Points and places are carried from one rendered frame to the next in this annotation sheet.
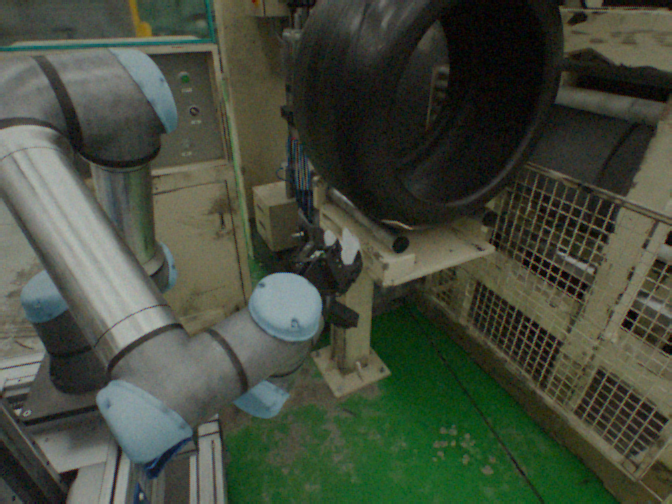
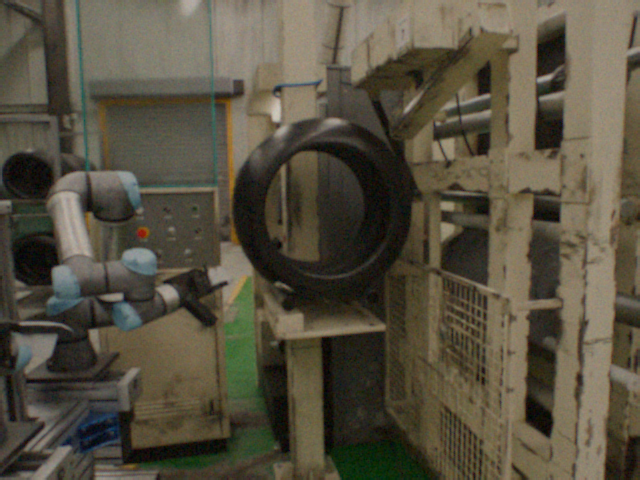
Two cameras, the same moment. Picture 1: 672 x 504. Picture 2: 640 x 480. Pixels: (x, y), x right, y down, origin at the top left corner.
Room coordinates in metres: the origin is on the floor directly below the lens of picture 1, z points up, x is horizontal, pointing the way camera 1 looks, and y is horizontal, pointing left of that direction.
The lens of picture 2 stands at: (-0.65, -0.65, 1.29)
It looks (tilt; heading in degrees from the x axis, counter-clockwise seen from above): 7 degrees down; 14
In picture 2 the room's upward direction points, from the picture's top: 1 degrees counter-clockwise
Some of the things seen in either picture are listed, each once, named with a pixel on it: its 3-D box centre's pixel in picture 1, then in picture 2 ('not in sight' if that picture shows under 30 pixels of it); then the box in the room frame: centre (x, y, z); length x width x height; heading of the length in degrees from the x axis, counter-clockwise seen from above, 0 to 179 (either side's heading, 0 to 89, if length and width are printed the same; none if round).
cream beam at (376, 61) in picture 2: not in sight; (410, 51); (1.03, -0.52, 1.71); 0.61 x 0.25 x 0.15; 27
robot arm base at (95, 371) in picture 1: (85, 348); (71, 349); (0.59, 0.52, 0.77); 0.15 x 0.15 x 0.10
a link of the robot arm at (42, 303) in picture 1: (68, 303); (70, 313); (0.59, 0.52, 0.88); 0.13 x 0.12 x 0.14; 136
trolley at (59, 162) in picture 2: not in sight; (58, 218); (3.45, 3.27, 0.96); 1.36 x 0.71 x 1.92; 17
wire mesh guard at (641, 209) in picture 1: (532, 286); (432, 369); (0.95, -0.59, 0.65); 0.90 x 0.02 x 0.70; 27
